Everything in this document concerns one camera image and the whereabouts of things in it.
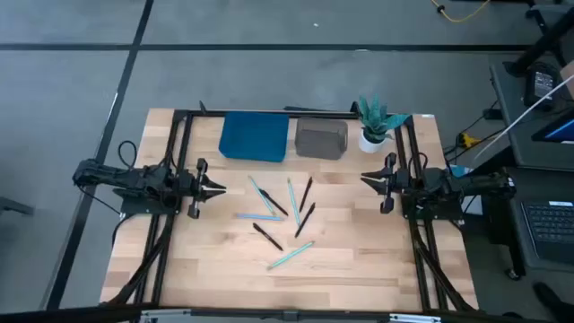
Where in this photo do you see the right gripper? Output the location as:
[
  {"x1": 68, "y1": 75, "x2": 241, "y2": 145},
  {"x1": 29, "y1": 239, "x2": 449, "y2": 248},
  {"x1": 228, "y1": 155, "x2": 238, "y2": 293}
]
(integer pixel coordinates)
[{"x1": 360, "y1": 152, "x2": 412, "y2": 215}]

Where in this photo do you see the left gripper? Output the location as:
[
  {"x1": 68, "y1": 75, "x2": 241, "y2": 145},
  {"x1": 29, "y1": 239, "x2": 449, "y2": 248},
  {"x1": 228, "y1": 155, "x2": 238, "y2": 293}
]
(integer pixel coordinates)
[{"x1": 178, "y1": 157, "x2": 228, "y2": 220}]

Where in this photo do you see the teal pencil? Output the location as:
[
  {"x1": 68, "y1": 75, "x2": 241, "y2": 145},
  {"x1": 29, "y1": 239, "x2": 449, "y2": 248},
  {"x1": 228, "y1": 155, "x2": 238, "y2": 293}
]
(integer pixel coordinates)
[
  {"x1": 267, "y1": 240, "x2": 316, "y2": 272},
  {"x1": 286, "y1": 177, "x2": 301, "y2": 225},
  {"x1": 247, "y1": 174, "x2": 277, "y2": 216}
]

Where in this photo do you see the light blue pencil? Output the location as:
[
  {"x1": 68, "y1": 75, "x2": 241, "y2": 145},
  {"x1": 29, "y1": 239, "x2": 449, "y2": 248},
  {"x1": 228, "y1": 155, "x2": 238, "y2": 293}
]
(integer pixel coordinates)
[{"x1": 236, "y1": 213, "x2": 284, "y2": 222}]

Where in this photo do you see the black pen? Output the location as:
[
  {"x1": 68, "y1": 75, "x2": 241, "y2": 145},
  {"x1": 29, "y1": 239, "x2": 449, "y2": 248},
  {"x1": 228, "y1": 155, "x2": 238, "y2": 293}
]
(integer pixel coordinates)
[
  {"x1": 293, "y1": 202, "x2": 317, "y2": 240},
  {"x1": 299, "y1": 176, "x2": 314, "y2": 214},
  {"x1": 252, "y1": 222, "x2": 284, "y2": 252},
  {"x1": 258, "y1": 188, "x2": 290, "y2": 217}
]

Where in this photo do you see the white plant pot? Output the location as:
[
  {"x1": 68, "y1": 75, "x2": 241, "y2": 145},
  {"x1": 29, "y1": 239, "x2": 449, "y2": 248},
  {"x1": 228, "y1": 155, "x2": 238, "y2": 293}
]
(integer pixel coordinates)
[{"x1": 358, "y1": 128, "x2": 387, "y2": 154}]

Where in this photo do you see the green snake plant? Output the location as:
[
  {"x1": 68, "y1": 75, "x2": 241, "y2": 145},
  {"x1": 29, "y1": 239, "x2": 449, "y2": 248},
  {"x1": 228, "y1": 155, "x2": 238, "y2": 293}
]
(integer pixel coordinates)
[{"x1": 357, "y1": 92, "x2": 410, "y2": 144}]

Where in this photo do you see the blue felt bin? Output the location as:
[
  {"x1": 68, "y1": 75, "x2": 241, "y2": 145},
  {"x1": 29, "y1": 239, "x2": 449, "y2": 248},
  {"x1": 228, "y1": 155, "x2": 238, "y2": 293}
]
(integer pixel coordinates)
[{"x1": 218, "y1": 110, "x2": 291, "y2": 163}]

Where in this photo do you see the grey felt bin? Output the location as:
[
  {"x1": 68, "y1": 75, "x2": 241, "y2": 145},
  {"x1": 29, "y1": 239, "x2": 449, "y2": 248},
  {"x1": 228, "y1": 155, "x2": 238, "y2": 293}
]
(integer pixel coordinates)
[{"x1": 294, "y1": 116, "x2": 350, "y2": 162}]

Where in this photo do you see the yellow plug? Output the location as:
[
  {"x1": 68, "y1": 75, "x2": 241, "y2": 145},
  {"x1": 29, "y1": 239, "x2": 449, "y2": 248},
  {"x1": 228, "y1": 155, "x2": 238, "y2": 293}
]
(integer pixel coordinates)
[{"x1": 456, "y1": 132, "x2": 482, "y2": 150}]

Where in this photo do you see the white and blue box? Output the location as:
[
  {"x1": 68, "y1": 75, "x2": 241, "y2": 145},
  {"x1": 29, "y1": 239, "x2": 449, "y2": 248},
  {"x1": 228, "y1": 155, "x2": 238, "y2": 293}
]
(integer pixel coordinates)
[{"x1": 449, "y1": 163, "x2": 484, "y2": 216}]

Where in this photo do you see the black desk crossbar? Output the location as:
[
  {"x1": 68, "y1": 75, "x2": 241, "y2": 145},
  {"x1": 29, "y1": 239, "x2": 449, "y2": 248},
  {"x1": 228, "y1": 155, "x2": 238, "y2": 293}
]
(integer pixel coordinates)
[{"x1": 465, "y1": 145, "x2": 516, "y2": 180}]

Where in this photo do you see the silver aluminium bar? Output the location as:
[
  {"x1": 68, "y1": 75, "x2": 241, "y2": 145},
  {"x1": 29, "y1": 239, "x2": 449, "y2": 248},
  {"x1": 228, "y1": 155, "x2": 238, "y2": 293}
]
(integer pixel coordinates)
[{"x1": 138, "y1": 308, "x2": 443, "y2": 323}]

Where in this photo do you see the grey side desk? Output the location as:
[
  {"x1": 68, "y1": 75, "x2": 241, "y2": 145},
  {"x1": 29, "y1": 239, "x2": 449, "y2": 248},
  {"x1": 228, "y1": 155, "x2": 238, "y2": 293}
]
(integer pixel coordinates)
[
  {"x1": 497, "y1": 166, "x2": 574, "y2": 275},
  {"x1": 488, "y1": 53, "x2": 574, "y2": 171}
]

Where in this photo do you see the dark laptop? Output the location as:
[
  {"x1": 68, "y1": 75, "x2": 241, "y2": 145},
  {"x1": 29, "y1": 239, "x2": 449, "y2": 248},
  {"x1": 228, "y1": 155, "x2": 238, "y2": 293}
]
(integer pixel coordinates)
[{"x1": 519, "y1": 199, "x2": 574, "y2": 266}]

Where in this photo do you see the tablet with blue screen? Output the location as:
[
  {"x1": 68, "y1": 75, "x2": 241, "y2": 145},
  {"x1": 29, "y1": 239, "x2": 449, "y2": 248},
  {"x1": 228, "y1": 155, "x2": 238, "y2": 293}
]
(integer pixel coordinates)
[{"x1": 531, "y1": 109, "x2": 574, "y2": 144}]

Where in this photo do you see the black power brick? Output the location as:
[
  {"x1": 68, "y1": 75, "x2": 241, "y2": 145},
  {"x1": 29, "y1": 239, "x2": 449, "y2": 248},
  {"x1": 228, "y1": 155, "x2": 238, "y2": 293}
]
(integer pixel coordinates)
[{"x1": 523, "y1": 61, "x2": 561, "y2": 112}]

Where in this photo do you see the grey chair leg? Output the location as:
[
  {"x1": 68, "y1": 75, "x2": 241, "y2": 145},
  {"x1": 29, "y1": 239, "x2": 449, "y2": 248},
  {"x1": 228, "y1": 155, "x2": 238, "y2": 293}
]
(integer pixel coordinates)
[{"x1": 0, "y1": 196, "x2": 35, "y2": 216}]

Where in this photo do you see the black desk leg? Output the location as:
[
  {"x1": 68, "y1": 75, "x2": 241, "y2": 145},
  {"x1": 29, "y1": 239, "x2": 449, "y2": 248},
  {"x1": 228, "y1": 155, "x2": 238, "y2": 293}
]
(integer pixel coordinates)
[{"x1": 501, "y1": 6, "x2": 574, "y2": 77}]

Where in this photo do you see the black aluminium table frame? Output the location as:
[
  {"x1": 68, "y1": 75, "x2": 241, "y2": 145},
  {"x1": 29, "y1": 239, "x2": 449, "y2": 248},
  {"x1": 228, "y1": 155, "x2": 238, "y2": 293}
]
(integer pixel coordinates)
[{"x1": 100, "y1": 100, "x2": 479, "y2": 315}]

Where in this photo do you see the white cable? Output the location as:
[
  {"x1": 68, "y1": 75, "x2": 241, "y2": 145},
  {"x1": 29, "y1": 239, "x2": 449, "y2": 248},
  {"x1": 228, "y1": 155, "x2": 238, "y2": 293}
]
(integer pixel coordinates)
[{"x1": 473, "y1": 74, "x2": 574, "y2": 162}]

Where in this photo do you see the yellow cable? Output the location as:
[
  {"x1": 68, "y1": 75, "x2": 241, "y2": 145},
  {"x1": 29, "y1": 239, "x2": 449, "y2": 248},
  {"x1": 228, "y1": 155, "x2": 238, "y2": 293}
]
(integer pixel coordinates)
[{"x1": 430, "y1": 0, "x2": 492, "y2": 23}]

